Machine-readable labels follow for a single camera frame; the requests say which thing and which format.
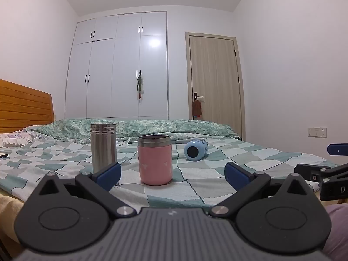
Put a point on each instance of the black phone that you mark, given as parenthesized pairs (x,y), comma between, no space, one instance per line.
(3,155)

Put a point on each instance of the white wardrobe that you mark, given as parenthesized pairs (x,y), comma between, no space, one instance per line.
(117,68)

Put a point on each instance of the white wall socket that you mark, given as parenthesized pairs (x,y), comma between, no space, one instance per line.
(317,132)

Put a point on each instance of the beige wooden door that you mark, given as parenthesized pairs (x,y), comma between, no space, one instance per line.
(214,87)

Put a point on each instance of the yellow cloth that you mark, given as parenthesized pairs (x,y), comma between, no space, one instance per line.
(9,212)

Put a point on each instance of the pink cup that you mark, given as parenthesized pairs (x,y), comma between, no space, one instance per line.
(155,163)

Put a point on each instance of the checkered bed sheet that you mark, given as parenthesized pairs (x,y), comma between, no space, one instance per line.
(190,174)

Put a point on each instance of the stainless steel cup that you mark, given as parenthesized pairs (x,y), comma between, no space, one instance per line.
(103,148)

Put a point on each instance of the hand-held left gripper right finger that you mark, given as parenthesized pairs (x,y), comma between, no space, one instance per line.
(237,176)

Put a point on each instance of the green floral blanket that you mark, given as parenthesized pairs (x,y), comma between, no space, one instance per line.
(163,127)

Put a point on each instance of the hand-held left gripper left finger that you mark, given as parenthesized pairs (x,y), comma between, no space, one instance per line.
(108,174)

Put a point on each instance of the wooden headboard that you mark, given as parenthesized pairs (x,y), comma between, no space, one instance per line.
(24,106)

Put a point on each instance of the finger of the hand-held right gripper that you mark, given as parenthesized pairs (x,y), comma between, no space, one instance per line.
(337,149)
(310,171)

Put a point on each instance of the floral pillow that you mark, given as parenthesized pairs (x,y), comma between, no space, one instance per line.
(15,138)

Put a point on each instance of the brown hanging pouch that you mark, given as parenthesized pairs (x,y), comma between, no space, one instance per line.
(196,108)

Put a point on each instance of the hanging key ornament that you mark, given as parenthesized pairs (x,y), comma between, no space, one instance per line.
(139,85)

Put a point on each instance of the purple clothing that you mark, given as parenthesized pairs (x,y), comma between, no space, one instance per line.
(338,231)

